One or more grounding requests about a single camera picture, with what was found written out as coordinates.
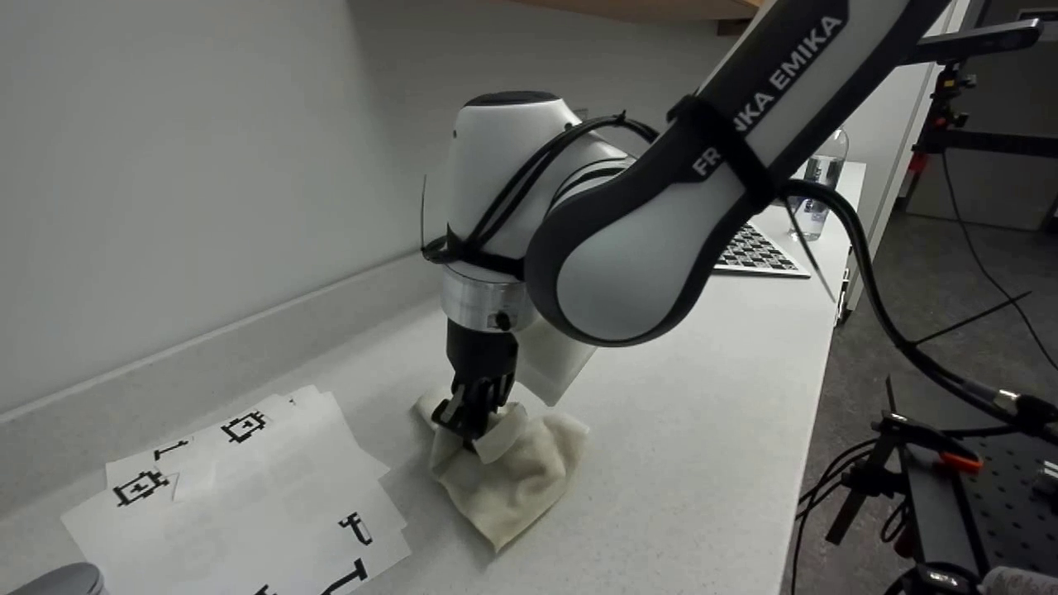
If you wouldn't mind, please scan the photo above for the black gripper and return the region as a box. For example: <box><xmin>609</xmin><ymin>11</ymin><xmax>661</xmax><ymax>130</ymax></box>
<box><xmin>429</xmin><ymin>320</ymin><xmax>522</xmax><ymax>439</ymax></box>

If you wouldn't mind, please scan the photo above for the cream cloth towel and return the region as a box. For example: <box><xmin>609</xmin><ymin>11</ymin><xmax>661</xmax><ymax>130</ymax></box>
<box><xmin>410</xmin><ymin>393</ymin><xmax>595</xmax><ymax>556</ymax></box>

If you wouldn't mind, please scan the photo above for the white printed paper sheet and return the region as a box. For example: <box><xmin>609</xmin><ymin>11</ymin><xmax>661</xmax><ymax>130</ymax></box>
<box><xmin>161</xmin><ymin>383</ymin><xmax>389</xmax><ymax>492</ymax></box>
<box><xmin>61</xmin><ymin>466</ymin><xmax>412</xmax><ymax>595</ymax></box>
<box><xmin>101</xmin><ymin>437</ymin><xmax>226</xmax><ymax>511</ymax></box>

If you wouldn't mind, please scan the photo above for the checkered calibration board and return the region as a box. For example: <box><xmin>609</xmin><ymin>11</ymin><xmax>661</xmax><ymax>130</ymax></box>
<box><xmin>706</xmin><ymin>218</ymin><xmax>812</xmax><ymax>281</ymax></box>

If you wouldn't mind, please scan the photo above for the clear plastic water bottle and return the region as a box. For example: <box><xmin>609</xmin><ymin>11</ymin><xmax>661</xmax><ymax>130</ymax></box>
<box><xmin>787</xmin><ymin>126</ymin><xmax>854</xmax><ymax>244</ymax></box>

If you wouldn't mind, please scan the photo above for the grey rounded object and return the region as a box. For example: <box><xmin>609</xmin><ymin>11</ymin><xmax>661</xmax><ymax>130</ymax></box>
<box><xmin>4</xmin><ymin>559</ymin><xmax>110</xmax><ymax>595</ymax></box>

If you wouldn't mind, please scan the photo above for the black perforated breadboard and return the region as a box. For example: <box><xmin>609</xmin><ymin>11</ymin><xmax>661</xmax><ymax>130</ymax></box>
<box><xmin>947</xmin><ymin>424</ymin><xmax>1058</xmax><ymax>576</ymax></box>

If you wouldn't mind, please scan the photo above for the grey fabric object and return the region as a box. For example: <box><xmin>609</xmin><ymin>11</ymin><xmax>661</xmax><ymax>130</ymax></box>
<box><xmin>974</xmin><ymin>560</ymin><xmax>1058</xmax><ymax>595</ymax></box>

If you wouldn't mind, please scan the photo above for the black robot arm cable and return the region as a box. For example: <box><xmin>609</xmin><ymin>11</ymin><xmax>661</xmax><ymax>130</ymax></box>
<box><xmin>417</xmin><ymin>108</ymin><xmax>1058</xmax><ymax>441</ymax></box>

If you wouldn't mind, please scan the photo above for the black tripod with cables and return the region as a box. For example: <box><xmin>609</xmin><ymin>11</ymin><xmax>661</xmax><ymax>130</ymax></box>
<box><xmin>792</xmin><ymin>373</ymin><xmax>1058</xmax><ymax>595</ymax></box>

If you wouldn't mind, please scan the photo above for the red handled tool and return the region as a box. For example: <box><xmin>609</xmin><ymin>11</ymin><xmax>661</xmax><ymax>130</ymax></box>
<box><xmin>935</xmin><ymin>447</ymin><xmax>989</xmax><ymax>477</ymax></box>

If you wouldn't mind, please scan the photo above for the black floor cable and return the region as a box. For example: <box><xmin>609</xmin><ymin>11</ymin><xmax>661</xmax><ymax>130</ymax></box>
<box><xmin>913</xmin><ymin>176</ymin><xmax>1058</xmax><ymax>373</ymax></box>

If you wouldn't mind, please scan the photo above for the black bar camera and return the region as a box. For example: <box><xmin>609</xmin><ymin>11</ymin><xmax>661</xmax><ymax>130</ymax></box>
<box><xmin>905</xmin><ymin>13</ymin><xmax>1047</xmax><ymax>70</ymax></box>

